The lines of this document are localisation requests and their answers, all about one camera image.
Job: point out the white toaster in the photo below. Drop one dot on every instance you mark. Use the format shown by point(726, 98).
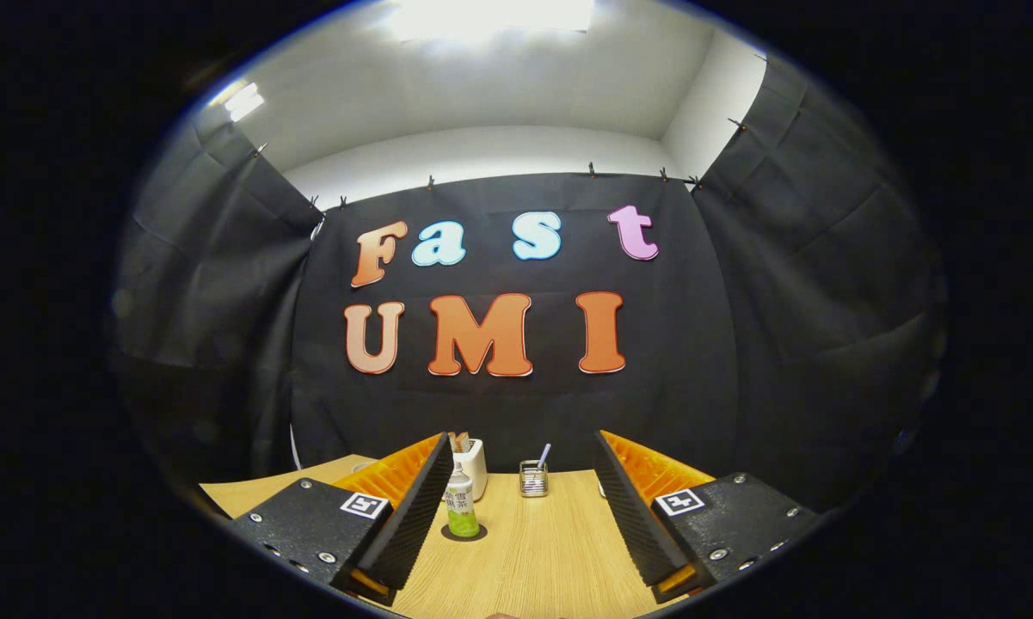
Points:
point(478, 468)

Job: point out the clear juice bottle white green label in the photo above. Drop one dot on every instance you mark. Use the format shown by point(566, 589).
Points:
point(462, 507)

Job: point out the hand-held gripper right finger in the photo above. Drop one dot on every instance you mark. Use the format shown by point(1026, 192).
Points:
point(632, 507)

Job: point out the black backdrop cloth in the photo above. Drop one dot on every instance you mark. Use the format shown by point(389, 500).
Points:
point(697, 344)

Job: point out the silver spoon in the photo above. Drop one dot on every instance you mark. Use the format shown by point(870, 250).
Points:
point(544, 453)

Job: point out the wooden table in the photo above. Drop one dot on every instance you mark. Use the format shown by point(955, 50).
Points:
point(550, 550)

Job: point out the dark brown round coaster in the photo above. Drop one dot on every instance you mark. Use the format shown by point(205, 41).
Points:
point(480, 534)

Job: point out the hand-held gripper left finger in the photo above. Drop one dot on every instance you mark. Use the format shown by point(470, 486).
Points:
point(413, 507)

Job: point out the large ceiling light panel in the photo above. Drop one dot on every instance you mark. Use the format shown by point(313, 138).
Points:
point(490, 15)

